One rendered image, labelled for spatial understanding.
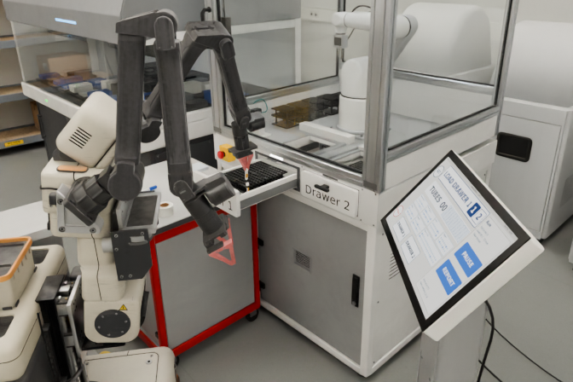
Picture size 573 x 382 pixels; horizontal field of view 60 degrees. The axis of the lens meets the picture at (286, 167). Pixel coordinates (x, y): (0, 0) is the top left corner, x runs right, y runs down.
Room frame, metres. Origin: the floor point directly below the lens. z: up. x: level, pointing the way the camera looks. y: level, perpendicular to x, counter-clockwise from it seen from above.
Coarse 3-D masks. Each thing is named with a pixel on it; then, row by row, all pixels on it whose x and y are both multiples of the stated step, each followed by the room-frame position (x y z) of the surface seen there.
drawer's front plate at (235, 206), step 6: (198, 174) 1.87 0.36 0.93; (204, 174) 1.86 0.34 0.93; (198, 180) 1.87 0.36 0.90; (234, 198) 1.69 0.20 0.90; (222, 204) 1.76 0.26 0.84; (228, 204) 1.73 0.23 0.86; (234, 204) 1.69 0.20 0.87; (228, 210) 1.73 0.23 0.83; (234, 210) 1.70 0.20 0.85; (234, 216) 1.70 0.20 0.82
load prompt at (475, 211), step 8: (448, 168) 1.32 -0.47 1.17; (440, 176) 1.32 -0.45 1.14; (448, 176) 1.29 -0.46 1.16; (456, 176) 1.26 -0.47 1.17; (448, 184) 1.25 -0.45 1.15; (456, 184) 1.22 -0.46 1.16; (464, 184) 1.20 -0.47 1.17; (456, 192) 1.19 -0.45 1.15; (464, 192) 1.17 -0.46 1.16; (472, 192) 1.14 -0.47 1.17; (456, 200) 1.16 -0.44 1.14; (464, 200) 1.14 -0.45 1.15; (472, 200) 1.11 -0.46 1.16; (464, 208) 1.11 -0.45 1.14; (472, 208) 1.09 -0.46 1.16; (480, 208) 1.07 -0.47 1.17; (472, 216) 1.06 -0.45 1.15; (480, 216) 1.04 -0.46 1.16; (472, 224) 1.04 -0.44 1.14
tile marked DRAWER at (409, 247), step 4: (412, 236) 1.19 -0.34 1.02; (408, 240) 1.18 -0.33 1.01; (412, 240) 1.17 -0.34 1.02; (404, 244) 1.19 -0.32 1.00; (408, 244) 1.17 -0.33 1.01; (412, 244) 1.16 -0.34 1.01; (416, 244) 1.14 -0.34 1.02; (404, 248) 1.17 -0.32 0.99; (408, 248) 1.16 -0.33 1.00; (412, 248) 1.14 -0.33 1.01; (416, 248) 1.13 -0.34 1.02; (404, 252) 1.15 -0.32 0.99; (408, 252) 1.14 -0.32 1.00; (412, 252) 1.13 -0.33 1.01; (416, 252) 1.11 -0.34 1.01; (420, 252) 1.10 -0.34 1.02; (404, 256) 1.14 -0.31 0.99; (408, 256) 1.13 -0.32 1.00; (412, 256) 1.12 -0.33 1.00; (416, 256) 1.10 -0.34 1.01; (408, 260) 1.11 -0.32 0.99; (412, 260) 1.10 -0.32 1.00
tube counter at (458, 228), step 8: (448, 200) 1.19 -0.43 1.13; (440, 208) 1.19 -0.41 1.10; (448, 208) 1.17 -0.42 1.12; (440, 216) 1.16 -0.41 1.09; (448, 216) 1.14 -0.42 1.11; (456, 216) 1.11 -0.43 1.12; (448, 224) 1.11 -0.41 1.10; (456, 224) 1.08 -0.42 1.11; (464, 224) 1.06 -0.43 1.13; (456, 232) 1.06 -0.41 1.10; (464, 232) 1.04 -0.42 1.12; (456, 240) 1.03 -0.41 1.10
